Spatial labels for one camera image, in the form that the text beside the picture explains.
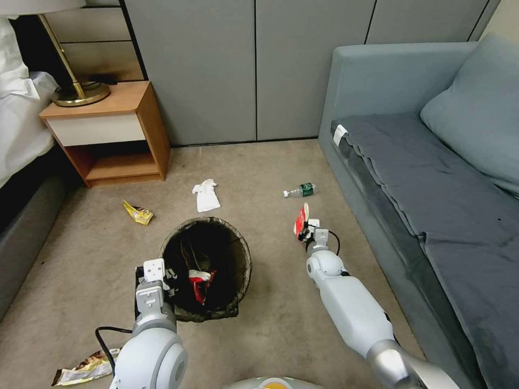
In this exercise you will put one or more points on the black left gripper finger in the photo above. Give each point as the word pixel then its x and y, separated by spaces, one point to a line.
pixel 170 274

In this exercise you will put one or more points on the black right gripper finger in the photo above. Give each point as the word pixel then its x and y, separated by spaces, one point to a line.
pixel 302 236
pixel 312 222

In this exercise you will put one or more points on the red and white snack packet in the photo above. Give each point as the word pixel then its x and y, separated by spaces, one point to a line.
pixel 301 216

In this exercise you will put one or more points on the dark round trash bin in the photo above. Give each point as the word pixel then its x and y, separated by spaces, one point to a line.
pixel 227 251

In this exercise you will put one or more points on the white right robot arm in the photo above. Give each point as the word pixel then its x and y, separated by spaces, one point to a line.
pixel 352 308

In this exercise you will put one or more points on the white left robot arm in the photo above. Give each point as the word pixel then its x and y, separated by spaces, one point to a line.
pixel 152 356

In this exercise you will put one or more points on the red crumpled wrapper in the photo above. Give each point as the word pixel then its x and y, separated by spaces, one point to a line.
pixel 199 285

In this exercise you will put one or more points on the clear bottle with green label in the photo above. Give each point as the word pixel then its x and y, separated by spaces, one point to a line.
pixel 304 189

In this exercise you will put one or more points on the yellow crumpled wrapper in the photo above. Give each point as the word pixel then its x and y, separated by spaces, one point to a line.
pixel 138 212

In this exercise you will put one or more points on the white crumpled tissue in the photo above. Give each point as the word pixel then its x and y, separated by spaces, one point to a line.
pixel 206 196

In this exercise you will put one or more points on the white fabric label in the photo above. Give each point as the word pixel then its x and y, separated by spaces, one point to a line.
pixel 340 135

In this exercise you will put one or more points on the brown and white snack wrapper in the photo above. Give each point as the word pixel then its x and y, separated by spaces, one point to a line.
pixel 87 369

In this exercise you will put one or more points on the white robot front shell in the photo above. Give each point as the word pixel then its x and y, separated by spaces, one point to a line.
pixel 263 383

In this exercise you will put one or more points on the dark grey sofa cover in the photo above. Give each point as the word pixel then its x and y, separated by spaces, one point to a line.
pixel 446 210

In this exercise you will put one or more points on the blue-grey sofa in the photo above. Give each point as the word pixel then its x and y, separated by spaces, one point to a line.
pixel 365 81

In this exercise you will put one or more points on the wooden nightstand with white drawer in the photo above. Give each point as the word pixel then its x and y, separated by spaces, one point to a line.
pixel 121 129

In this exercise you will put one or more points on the blue-grey sofa cushion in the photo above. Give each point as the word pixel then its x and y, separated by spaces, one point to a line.
pixel 482 113

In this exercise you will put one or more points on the brass table lamp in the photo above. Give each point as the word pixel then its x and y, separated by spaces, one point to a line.
pixel 79 94

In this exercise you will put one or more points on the white bed sheet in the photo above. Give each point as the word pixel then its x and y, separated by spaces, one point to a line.
pixel 18 129

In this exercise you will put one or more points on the brown padded headboard panel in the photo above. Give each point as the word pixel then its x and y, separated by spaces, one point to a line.
pixel 101 40

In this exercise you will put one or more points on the white pillow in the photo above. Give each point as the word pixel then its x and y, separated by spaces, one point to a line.
pixel 10 56

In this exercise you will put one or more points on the grey bed frame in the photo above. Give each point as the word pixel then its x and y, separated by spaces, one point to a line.
pixel 28 227

